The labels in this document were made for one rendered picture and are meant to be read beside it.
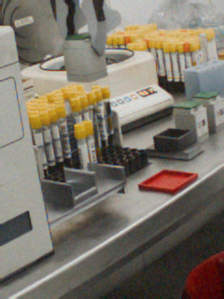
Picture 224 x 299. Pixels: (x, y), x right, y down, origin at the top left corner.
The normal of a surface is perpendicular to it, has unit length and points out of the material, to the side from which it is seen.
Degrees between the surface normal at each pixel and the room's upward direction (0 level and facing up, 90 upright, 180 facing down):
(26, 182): 90
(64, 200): 90
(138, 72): 90
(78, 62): 90
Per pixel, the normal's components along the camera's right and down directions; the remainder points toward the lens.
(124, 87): 0.63, 0.11
